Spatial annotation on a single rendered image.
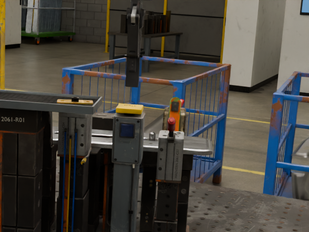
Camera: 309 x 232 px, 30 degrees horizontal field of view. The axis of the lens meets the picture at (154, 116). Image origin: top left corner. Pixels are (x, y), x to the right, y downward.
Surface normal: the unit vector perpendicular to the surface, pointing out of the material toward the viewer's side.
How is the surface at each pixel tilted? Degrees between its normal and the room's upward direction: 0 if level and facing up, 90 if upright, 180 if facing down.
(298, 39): 90
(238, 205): 0
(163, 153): 90
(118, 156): 90
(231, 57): 90
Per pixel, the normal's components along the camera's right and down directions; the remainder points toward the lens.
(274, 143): -0.32, 0.17
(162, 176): -0.06, 0.20
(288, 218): 0.06, -0.98
